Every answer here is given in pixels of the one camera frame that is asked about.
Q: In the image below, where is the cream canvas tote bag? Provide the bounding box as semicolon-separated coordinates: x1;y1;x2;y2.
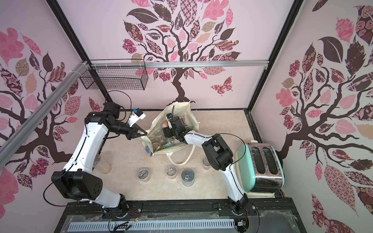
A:
140;102;200;166

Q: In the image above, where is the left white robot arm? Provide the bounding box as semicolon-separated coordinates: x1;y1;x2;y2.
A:
51;103;147;212

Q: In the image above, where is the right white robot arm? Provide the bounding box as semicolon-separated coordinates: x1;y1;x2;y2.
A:
163;114;248;215

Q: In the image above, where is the clear lid seed jar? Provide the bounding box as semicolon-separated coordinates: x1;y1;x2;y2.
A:
154;129;164;140

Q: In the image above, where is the clear plastic cup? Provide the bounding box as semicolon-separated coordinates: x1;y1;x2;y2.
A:
93;154;112;174

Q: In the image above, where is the mint green chrome toaster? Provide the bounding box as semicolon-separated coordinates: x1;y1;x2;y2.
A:
234;142;285;199

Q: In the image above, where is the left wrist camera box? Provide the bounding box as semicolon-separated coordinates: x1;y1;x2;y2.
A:
127;108;146;127

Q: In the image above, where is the black wire wall basket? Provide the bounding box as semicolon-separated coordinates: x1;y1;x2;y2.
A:
80;58;149;90

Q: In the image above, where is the aluminium rail back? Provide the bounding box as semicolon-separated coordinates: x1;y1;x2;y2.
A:
91;60;269;69

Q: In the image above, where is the aluminium rail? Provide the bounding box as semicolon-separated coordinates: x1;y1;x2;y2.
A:
1;61;88;168
91;60;269;69

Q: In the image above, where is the white slotted cable duct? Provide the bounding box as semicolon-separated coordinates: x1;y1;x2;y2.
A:
65;219;235;233

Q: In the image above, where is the aluminium rail left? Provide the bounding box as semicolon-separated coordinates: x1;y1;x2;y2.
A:
1;61;88;168

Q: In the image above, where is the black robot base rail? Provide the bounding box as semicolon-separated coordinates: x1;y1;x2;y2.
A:
55;198;306;233

